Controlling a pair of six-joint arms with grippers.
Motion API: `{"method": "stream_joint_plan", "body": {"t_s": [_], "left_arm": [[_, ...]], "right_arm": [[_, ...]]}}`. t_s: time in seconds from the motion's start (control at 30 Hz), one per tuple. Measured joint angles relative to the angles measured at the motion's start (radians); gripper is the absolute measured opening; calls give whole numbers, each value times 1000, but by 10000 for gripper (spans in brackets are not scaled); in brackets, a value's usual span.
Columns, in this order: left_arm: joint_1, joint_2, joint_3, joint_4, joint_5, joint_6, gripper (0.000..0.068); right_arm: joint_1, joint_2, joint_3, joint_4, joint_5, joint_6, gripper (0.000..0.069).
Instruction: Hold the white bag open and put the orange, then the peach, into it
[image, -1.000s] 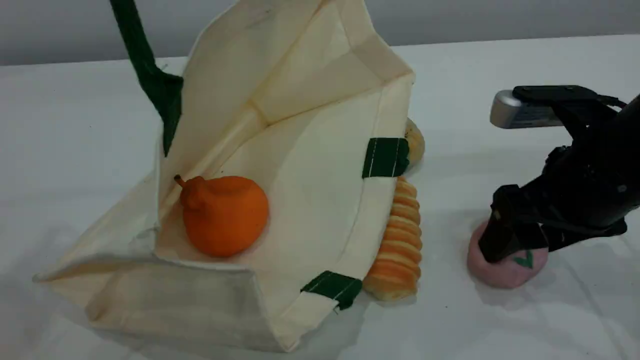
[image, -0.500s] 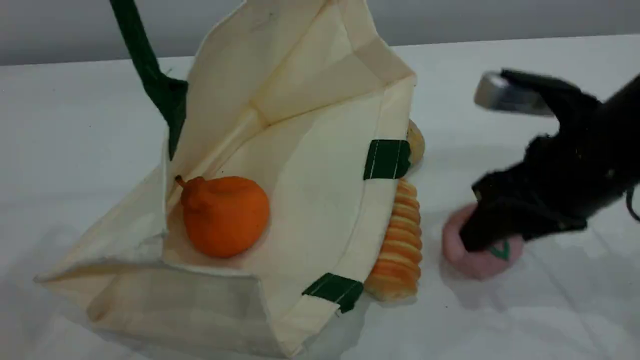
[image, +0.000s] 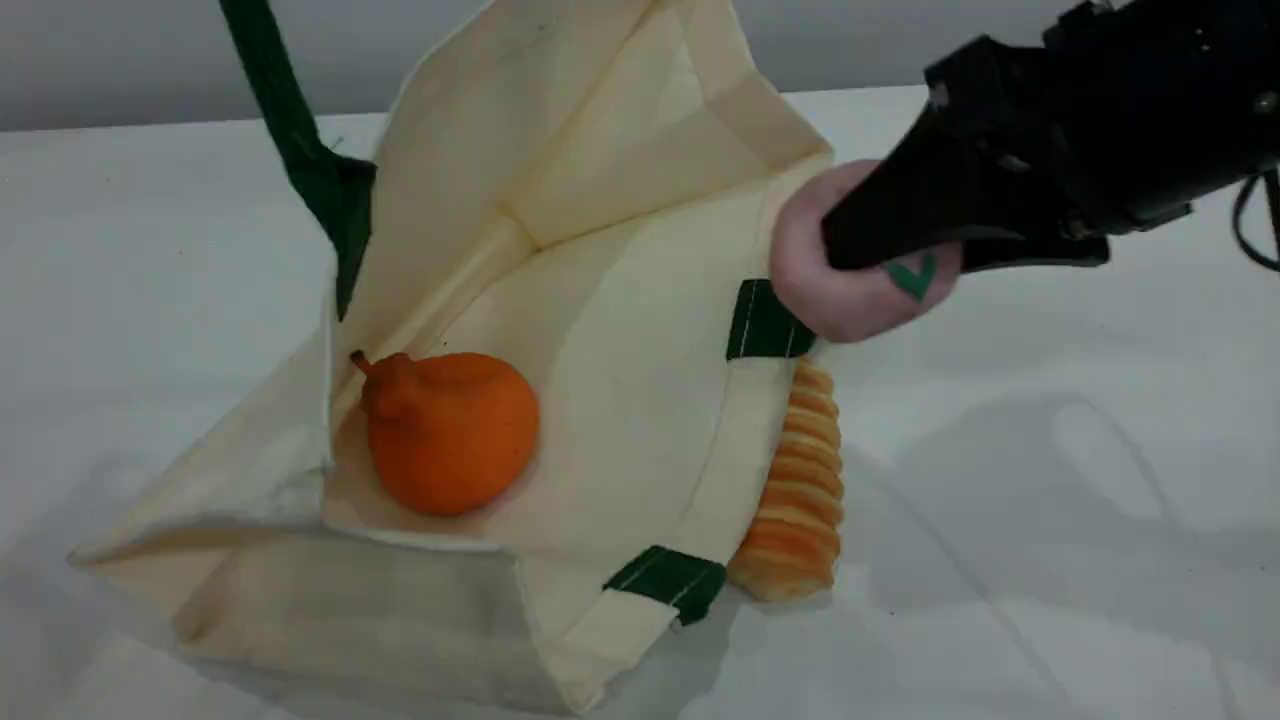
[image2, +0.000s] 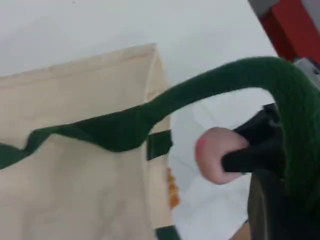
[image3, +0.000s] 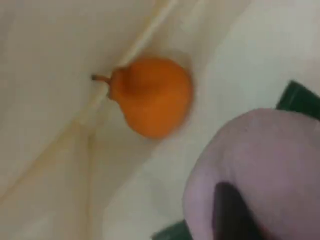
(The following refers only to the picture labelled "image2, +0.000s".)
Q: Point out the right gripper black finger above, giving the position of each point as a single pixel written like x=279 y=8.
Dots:
x=255 y=160
x=260 y=125

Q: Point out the pink peach toy green leaf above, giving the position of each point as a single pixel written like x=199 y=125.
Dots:
x=212 y=155

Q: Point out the grey metal bracket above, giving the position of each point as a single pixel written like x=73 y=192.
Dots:
x=308 y=65

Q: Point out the red box-shaped object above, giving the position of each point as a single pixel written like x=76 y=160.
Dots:
x=292 y=27

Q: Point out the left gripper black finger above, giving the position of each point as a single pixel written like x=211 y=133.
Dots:
x=272 y=217

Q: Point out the ridged orange bread loaf toy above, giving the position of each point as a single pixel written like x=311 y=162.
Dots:
x=173 y=187

